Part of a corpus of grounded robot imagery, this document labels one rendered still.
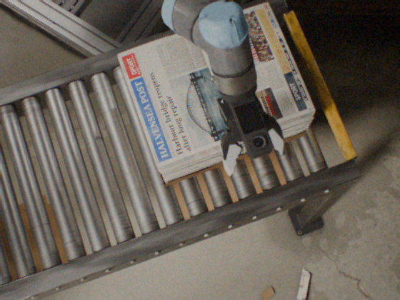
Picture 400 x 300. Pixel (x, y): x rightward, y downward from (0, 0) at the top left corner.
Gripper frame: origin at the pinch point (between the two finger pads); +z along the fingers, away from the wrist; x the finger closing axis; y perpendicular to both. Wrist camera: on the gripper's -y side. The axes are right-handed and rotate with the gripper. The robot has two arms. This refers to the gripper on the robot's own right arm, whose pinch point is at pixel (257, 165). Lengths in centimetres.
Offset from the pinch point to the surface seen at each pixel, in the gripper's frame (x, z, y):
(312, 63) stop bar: -28, 14, 39
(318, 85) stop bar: -27.0, 17.3, 34.3
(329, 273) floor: -25, 111, 38
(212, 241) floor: 11, 97, 60
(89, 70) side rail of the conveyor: 27, 5, 58
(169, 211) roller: 20.2, 27.4, 20.6
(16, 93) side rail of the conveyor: 48, 5, 58
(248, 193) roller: 0.0, 28.9, 18.5
